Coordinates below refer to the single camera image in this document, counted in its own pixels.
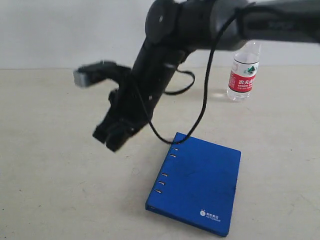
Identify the blue ring binder notebook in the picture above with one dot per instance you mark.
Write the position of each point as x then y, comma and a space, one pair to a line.
196, 185

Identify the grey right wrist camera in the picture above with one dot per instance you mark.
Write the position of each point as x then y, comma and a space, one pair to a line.
94, 73

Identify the clear plastic water bottle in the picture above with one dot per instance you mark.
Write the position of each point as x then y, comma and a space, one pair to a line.
243, 71

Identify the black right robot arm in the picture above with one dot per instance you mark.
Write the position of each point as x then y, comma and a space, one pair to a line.
174, 30

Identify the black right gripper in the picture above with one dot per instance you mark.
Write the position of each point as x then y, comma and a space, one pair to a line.
131, 106

